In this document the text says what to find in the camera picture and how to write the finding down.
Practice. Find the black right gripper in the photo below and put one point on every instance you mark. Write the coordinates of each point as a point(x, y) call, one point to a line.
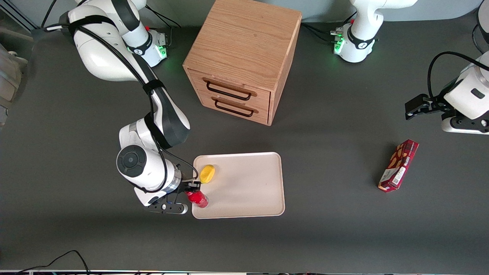
point(190, 186)

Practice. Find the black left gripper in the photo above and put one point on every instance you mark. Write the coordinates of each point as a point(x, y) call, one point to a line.
point(432, 105)

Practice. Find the red coke bottle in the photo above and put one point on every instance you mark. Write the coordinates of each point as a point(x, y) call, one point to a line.
point(198, 198)

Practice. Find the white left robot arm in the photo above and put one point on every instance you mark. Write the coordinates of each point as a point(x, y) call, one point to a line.
point(363, 34)

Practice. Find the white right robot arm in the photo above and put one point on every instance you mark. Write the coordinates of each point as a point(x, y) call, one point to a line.
point(103, 57)

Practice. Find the beige plastic tray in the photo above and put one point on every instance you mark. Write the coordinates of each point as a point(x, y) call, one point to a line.
point(248, 191)

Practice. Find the yellow lemon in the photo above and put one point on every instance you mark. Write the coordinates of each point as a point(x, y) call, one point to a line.
point(207, 174)

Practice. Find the red snack box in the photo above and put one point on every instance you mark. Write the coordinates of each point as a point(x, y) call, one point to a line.
point(399, 166)

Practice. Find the wooden drawer cabinet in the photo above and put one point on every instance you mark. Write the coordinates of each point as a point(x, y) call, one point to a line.
point(244, 38)

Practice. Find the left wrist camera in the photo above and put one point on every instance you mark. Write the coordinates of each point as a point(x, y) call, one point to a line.
point(464, 125)

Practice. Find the aluminium frame rail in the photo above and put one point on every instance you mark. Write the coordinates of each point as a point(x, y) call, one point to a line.
point(17, 17)

